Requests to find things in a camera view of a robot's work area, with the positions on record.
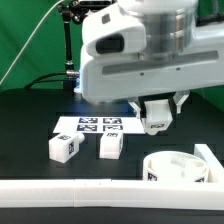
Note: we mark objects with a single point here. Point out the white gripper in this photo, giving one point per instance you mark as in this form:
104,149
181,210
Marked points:
125,56

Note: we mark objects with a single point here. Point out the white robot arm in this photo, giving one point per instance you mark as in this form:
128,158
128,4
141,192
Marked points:
154,7

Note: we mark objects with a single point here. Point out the white paper marker sheet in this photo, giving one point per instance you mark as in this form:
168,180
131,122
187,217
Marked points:
128,125

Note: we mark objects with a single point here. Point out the white L-shaped fence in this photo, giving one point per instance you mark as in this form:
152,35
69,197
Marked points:
119,193

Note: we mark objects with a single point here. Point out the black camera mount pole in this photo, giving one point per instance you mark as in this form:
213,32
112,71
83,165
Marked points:
73,12

